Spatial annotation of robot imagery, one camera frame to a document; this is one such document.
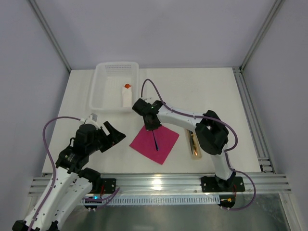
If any right aluminium side rail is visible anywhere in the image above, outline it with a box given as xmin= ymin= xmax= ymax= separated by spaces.
xmin=232 ymin=67 xmax=276 ymax=174

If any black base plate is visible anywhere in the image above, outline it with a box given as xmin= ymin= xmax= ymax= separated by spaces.
xmin=201 ymin=176 xmax=245 ymax=193
xmin=95 ymin=178 xmax=116 ymax=194

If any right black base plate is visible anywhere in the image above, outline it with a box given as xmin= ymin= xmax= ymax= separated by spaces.
xmin=201 ymin=176 xmax=245 ymax=193

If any white rolled napkin bundle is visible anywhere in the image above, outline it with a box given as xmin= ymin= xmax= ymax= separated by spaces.
xmin=122 ymin=87 xmax=132 ymax=107

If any aluminium front rail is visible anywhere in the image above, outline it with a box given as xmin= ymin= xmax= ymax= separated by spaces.
xmin=28 ymin=173 xmax=292 ymax=196

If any left controller board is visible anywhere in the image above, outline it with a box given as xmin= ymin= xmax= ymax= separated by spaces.
xmin=82 ymin=196 xmax=104 ymax=212

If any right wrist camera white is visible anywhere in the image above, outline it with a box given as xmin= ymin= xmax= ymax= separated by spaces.
xmin=142 ymin=97 xmax=152 ymax=101

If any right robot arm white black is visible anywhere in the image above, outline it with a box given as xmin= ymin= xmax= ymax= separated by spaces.
xmin=132 ymin=98 xmax=236 ymax=191

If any right aluminium frame post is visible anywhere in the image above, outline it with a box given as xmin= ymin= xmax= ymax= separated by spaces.
xmin=239 ymin=0 xmax=285 ymax=72

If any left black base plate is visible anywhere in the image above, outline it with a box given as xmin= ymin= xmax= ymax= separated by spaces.
xmin=95 ymin=178 xmax=116 ymax=194

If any white slotted cable duct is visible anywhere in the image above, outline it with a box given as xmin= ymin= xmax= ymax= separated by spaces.
xmin=77 ymin=195 xmax=221 ymax=205

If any gold metal knife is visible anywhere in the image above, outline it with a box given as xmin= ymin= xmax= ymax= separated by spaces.
xmin=190 ymin=133 xmax=200 ymax=158

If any aluminium frame post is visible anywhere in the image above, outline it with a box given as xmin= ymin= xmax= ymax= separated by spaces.
xmin=239 ymin=0 xmax=285 ymax=72
xmin=27 ymin=0 xmax=72 ymax=73

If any white plastic basket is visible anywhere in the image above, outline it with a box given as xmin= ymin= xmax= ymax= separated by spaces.
xmin=89 ymin=62 xmax=140 ymax=113

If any pink paper napkin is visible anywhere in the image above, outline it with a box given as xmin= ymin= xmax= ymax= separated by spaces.
xmin=129 ymin=126 xmax=180 ymax=165

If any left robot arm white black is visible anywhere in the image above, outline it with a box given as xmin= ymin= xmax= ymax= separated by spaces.
xmin=12 ymin=121 xmax=126 ymax=231

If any controller board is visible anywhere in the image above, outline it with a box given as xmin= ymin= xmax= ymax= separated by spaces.
xmin=218 ymin=195 xmax=236 ymax=210
xmin=82 ymin=196 xmax=104 ymax=212

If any left aluminium frame post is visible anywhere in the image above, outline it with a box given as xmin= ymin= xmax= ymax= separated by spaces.
xmin=27 ymin=0 xmax=72 ymax=73

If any right controller board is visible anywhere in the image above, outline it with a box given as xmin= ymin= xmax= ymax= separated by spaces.
xmin=218 ymin=195 xmax=236 ymax=210

